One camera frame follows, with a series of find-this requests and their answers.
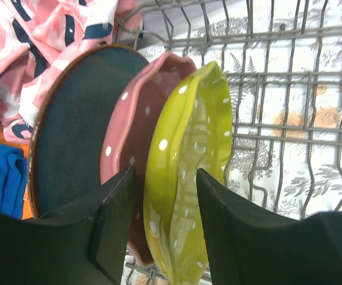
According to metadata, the orange blue cloth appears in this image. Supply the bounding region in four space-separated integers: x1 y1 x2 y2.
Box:
0 130 33 219

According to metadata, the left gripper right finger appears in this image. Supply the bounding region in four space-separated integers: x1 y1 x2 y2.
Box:
197 169 342 284

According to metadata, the floral tablecloth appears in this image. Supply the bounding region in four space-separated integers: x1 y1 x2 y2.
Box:
137 1 342 284

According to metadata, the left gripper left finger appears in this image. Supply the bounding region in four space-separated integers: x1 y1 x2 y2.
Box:
0 167 136 284

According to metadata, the pink patterned cloth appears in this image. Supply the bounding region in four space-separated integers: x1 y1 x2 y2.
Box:
0 1 143 144

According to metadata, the olive polka dot plate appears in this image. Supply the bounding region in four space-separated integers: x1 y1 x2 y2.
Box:
143 61 232 284

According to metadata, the pink polka dot plate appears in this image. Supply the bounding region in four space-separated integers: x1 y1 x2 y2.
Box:
100 51 197 267

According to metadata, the grey wire dish rack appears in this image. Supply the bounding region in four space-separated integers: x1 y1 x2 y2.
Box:
113 0 342 285

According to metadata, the dark blue plate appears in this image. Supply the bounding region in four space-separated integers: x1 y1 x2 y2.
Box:
28 44 148 218

